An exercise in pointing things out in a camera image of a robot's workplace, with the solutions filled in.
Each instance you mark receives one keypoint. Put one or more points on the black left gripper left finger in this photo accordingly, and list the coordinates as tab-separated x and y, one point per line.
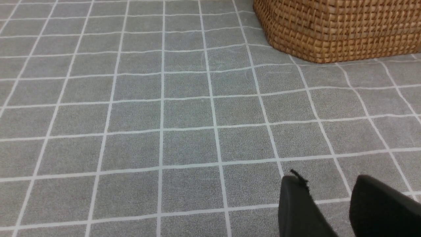
298	214

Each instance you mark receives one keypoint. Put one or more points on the woven rattan basket green lining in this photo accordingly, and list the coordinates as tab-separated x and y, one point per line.
332	31

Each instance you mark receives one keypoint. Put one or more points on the grey checked tablecloth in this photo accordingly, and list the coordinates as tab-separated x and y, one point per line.
176	118

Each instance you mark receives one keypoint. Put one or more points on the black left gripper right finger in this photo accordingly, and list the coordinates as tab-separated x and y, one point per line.
378	210

